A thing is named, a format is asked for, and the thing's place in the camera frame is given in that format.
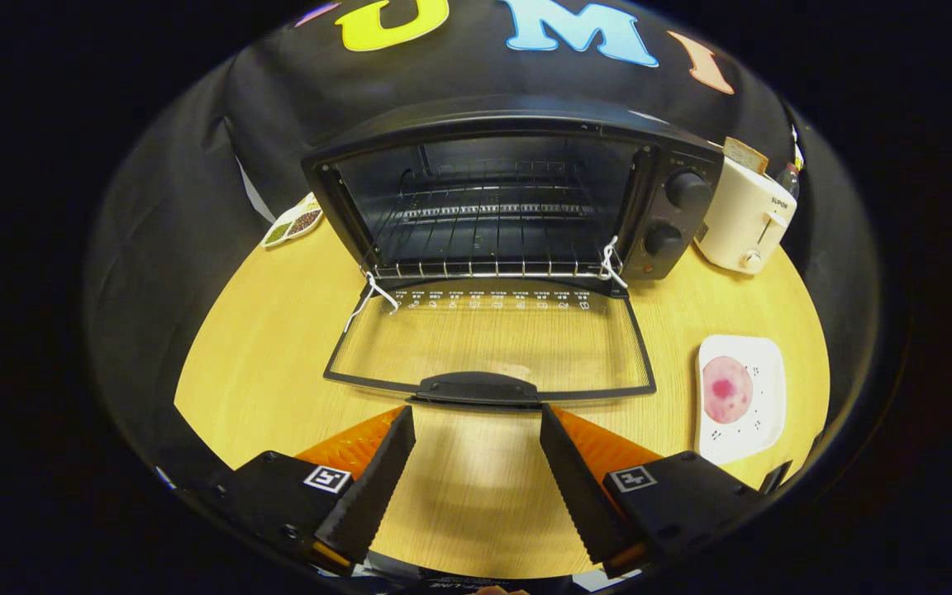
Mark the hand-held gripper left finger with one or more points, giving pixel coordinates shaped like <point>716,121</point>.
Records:
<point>373,496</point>

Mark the white pop-up toaster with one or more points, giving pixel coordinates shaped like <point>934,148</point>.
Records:
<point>740,223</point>

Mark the white divided dish of beans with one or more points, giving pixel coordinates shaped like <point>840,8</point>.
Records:
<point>298,223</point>

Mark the black table edge bracket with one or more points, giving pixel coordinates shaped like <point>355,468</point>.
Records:
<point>776,478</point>

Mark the pink round ham slice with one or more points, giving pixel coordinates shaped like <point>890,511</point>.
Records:
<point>728,388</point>

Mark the clear water bottle red label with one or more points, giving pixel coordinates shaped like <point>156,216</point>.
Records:
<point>790,180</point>

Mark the brown bread slice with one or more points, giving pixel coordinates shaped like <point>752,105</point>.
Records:
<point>744,154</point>

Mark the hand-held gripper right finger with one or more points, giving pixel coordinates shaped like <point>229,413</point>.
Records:
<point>579,496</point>

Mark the black toaster oven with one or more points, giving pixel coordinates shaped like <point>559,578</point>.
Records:
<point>674,219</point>

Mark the black backdrop cloth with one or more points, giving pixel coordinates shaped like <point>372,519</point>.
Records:
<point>195,207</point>

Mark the white square plate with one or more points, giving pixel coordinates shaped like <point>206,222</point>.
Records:
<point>761,413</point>

